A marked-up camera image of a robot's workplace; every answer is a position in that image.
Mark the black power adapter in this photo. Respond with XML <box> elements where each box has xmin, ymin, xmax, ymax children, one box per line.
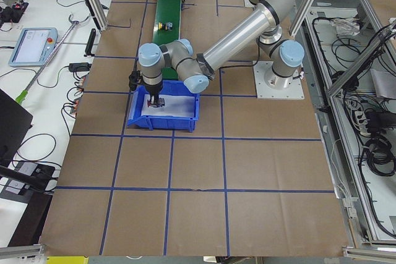
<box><xmin>68</xmin><ymin>62</ymin><xmax>91</xmax><ymax>72</ymax></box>

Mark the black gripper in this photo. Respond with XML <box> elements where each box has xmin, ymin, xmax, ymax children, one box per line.
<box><xmin>144</xmin><ymin>83</ymin><xmax>165</xmax><ymax>107</ymax></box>

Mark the teach pendant tablet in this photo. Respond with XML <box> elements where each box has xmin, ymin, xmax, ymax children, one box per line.
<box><xmin>9</xmin><ymin>27</ymin><xmax>58</xmax><ymax>67</ymax></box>

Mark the left blue plastic bin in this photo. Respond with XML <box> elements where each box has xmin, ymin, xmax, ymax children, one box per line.
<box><xmin>127</xmin><ymin>80</ymin><xmax>200</xmax><ymax>132</ymax></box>

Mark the metal grabber tool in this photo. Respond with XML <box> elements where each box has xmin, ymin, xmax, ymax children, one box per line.
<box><xmin>15</xmin><ymin>13</ymin><xmax>93</xmax><ymax>106</ymax></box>

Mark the yellow push button switch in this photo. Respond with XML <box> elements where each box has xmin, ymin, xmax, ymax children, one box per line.
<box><xmin>158</xmin><ymin>22</ymin><xmax>173</xmax><ymax>31</ymax></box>

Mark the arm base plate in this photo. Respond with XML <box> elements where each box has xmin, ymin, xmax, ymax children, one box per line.
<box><xmin>253</xmin><ymin>61</ymin><xmax>304</xmax><ymax>100</ymax></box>

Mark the red push button switch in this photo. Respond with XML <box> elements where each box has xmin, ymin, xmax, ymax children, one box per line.
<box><xmin>150</xmin><ymin>99</ymin><xmax>161</xmax><ymax>108</ymax></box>

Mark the white foam pad left bin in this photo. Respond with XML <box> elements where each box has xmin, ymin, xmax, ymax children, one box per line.
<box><xmin>141</xmin><ymin>95</ymin><xmax>195</xmax><ymax>117</ymax></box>

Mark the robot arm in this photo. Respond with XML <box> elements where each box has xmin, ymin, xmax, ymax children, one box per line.
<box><xmin>138</xmin><ymin>0</ymin><xmax>295</xmax><ymax>108</ymax></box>

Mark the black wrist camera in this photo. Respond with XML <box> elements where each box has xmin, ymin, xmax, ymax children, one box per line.
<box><xmin>129</xmin><ymin>70</ymin><xmax>142</xmax><ymax>92</ymax></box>

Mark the green conveyor belt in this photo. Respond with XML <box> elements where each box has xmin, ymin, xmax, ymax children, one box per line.
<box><xmin>152</xmin><ymin>0</ymin><xmax>187</xmax><ymax>80</ymax></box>

